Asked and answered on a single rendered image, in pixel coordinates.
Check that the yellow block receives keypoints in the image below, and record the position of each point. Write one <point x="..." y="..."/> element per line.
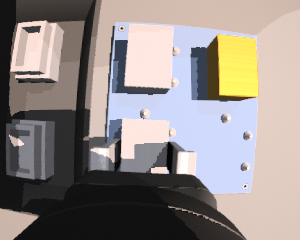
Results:
<point x="232" y="72"/>

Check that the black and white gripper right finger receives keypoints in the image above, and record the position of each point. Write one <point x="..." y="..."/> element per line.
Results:
<point x="180" y="161"/>

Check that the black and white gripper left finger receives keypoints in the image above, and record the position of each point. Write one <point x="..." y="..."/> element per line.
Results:
<point x="106" y="157"/>

